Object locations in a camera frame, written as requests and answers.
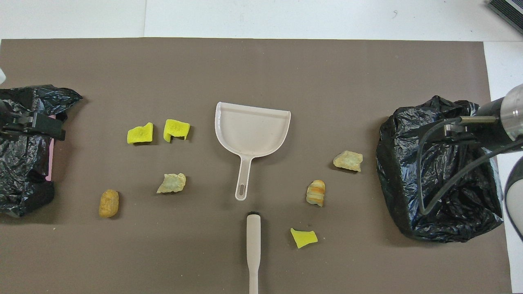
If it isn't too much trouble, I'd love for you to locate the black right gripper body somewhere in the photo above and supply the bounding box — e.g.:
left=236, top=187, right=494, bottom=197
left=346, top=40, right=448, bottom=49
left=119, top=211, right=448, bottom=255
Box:
left=470, top=97, right=511, bottom=145

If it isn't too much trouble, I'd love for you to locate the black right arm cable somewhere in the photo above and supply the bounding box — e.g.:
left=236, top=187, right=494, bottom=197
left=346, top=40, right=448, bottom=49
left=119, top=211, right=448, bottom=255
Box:
left=416, top=118, right=523, bottom=216

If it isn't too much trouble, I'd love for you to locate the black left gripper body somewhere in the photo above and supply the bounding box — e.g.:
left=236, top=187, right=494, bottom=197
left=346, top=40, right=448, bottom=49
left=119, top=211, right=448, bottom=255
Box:
left=0, top=111, right=16, bottom=137

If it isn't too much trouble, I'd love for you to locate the brown fried nugget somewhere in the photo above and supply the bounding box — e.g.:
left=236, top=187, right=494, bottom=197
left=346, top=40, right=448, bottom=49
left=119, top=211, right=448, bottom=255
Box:
left=98, top=189, right=120, bottom=218

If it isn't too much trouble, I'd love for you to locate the pale beige sponge chunk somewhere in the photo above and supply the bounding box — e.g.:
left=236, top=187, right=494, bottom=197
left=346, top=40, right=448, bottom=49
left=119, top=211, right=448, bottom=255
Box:
left=333, top=150, right=364, bottom=172
left=156, top=173, right=187, bottom=194

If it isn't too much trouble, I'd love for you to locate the black trash bag bin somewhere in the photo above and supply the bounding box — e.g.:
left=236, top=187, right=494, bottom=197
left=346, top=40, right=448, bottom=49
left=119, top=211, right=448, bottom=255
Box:
left=376, top=95, right=504, bottom=243

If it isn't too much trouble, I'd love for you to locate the yellow sponge wedge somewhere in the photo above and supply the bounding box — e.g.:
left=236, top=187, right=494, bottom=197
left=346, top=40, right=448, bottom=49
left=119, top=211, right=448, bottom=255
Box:
left=290, top=228, right=318, bottom=249

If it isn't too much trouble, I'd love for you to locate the orange striped bread roll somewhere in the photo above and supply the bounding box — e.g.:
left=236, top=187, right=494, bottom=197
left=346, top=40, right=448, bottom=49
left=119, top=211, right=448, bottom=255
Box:
left=306, top=180, right=326, bottom=207

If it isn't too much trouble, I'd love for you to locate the pink plastic bin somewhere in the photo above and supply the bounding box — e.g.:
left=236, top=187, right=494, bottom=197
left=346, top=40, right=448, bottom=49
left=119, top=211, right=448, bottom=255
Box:
left=46, top=114, right=56, bottom=181

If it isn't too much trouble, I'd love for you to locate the beige plastic dustpan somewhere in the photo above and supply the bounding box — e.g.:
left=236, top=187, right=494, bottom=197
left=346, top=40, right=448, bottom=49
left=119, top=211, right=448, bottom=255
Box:
left=215, top=102, right=292, bottom=201

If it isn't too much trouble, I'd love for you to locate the brown table mat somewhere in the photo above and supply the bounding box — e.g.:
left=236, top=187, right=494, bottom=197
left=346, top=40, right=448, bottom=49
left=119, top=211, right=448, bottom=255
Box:
left=0, top=38, right=512, bottom=294

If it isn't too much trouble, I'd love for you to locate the black ribbed device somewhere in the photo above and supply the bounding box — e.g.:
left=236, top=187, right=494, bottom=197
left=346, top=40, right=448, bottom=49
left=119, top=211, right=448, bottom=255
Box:
left=487, top=0, right=523, bottom=34

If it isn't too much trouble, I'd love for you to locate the yellow sponge chunk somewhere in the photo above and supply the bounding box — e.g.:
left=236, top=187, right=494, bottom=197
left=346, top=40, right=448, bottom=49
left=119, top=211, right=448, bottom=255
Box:
left=163, top=119, right=191, bottom=143
left=127, top=122, right=154, bottom=145

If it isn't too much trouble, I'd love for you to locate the beige brush with black bristles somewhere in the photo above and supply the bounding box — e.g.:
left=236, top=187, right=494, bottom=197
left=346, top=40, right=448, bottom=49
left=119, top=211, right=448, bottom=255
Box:
left=246, top=211, right=262, bottom=294

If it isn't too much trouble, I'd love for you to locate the black bag over pink bin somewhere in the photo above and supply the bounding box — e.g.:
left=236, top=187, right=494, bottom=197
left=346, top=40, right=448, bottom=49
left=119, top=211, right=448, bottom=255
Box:
left=0, top=85, right=83, bottom=217

